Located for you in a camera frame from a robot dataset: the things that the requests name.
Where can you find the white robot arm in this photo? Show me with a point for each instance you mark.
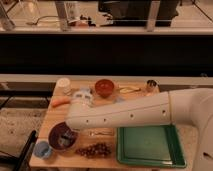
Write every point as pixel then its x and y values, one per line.
pixel 189 106

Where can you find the red bowl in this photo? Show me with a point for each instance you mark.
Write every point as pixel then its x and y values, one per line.
pixel 104 88

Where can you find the yellow banana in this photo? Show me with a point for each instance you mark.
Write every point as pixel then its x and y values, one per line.
pixel 125 90

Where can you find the orange carrot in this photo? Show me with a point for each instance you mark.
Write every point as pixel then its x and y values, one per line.
pixel 60 101

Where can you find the metal fork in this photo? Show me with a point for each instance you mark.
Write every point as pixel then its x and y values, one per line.
pixel 101 133

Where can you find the bunch of dark grapes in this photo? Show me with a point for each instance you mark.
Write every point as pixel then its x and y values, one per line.
pixel 94 150

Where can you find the wooden board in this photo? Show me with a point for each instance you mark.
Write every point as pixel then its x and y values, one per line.
pixel 68 159

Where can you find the green plastic tray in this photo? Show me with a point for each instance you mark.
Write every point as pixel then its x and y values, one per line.
pixel 151 146

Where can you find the blue cup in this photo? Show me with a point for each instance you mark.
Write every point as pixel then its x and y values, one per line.
pixel 42 150

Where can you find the black bar left of table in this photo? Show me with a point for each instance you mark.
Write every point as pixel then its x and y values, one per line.
pixel 31 139

